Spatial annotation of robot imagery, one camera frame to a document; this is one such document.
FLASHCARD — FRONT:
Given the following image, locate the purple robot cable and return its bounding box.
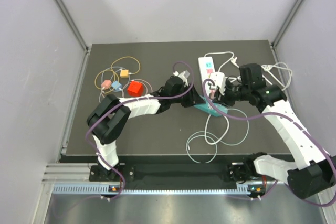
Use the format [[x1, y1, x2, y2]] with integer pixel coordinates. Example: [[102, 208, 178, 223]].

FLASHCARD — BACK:
[[202, 78, 336, 207], [85, 61, 195, 201]]

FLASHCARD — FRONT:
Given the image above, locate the red cube socket adapter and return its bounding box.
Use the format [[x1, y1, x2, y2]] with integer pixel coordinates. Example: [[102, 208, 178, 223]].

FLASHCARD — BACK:
[[127, 81, 144, 97]]

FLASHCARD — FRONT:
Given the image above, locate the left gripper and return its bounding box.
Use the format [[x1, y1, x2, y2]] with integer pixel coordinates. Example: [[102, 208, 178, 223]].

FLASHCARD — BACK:
[[170, 83, 205, 108]]

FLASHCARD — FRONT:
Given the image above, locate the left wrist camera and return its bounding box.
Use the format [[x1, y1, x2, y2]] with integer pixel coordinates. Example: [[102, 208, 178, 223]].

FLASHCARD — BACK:
[[173, 70, 190, 86]]

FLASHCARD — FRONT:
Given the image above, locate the yellow charging cable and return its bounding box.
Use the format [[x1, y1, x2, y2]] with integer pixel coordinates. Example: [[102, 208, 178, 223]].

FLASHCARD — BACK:
[[94, 56, 141, 90]]

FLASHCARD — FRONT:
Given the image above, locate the grey slotted cable duct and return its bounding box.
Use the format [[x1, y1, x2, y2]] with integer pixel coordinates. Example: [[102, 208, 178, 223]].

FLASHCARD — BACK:
[[52, 183, 251, 196]]

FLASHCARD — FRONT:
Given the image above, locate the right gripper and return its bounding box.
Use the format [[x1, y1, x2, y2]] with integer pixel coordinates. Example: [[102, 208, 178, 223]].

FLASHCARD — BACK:
[[212, 80, 250, 107]]

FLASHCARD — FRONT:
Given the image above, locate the white power strip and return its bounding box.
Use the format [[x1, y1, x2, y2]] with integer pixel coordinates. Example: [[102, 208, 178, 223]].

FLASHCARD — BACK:
[[198, 57, 217, 97]]

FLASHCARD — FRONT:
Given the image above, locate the white teal strip cord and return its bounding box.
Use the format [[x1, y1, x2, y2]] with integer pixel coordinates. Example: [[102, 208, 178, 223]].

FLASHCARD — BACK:
[[204, 108, 250, 146]]

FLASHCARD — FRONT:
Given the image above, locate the aluminium front rail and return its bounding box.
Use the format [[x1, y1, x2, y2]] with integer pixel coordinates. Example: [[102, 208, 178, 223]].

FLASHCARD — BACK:
[[41, 161, 329, 184]]

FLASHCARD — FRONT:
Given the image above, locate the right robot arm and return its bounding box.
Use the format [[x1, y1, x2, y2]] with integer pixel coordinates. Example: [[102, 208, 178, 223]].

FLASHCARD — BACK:
[[213, 63, 335, 199]]

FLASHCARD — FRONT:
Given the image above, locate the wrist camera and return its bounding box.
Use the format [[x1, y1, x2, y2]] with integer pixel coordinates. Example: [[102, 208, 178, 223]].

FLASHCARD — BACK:
[[173, 70, 190, 86], [209, 72, 227, 94]]

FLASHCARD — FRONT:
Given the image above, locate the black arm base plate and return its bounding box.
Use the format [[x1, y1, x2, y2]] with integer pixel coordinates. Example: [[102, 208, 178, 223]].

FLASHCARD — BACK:
[[88, 162, 276, 183]]

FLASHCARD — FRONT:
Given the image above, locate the teal power strip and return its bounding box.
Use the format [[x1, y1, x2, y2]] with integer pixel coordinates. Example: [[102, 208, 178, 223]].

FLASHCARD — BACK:
[[194, 96, 228, 117]]

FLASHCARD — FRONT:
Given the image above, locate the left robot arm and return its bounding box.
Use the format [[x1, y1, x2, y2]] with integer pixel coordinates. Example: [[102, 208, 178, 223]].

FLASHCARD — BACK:
[[87, 76, 205, 180]]

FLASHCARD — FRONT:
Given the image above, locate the left aluminium frame post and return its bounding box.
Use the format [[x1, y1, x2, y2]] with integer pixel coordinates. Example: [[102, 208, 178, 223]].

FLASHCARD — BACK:
[[54, 0, 89, 52]]

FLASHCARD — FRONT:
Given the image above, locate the light blue usb charger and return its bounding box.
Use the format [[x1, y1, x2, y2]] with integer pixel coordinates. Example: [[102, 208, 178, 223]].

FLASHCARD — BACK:
[[111, 81, 122, 92]]

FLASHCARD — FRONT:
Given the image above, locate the light blue charging cable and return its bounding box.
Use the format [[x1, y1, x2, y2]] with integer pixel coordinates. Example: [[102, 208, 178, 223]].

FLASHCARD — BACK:
[[101, 66, 125, 99]]

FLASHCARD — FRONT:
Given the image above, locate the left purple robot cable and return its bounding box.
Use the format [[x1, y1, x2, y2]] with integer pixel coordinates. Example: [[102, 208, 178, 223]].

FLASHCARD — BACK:
[[85, 61, 195, 201]]

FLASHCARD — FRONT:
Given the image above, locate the pink usb charger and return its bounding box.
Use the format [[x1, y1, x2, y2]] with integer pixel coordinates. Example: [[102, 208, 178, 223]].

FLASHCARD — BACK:
[[101, 80, 112, 90]]

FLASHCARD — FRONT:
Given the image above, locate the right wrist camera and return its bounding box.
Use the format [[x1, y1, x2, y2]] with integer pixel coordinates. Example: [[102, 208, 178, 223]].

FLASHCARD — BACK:
[[209, 72, 227, 94]]

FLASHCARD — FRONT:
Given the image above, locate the aluminium frame post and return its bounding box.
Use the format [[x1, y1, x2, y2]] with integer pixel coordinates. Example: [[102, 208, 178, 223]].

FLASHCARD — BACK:
[[270, 0, 305, 50], [54, 0, 89, 52]]

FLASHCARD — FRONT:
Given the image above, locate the right aluminium frame post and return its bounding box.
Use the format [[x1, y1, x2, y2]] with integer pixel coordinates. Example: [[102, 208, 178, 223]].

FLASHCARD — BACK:
[[270, 0, 305, 50]]

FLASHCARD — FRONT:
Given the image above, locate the white power strip cord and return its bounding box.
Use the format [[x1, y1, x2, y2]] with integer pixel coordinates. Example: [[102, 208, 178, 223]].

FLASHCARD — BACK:
[[204, 52, 293, 92]]

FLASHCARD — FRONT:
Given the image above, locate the yellow usb charger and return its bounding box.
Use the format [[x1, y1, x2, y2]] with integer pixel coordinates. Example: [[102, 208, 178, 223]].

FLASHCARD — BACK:
[[120, 69, 130, 78]]

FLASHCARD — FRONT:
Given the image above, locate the pink charging cable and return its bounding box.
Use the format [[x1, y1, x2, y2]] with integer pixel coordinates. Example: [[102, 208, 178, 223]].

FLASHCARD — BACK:
[[99, 78, 153, 104]]

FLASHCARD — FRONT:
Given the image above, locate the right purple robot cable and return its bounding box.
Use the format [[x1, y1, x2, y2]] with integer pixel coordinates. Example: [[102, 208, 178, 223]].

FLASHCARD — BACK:
[[202, 78, 336, 207]]

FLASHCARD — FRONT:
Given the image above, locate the dusty pink plug adapter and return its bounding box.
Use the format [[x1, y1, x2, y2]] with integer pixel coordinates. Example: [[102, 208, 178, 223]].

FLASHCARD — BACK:
[[209, 89, 216, 100]]

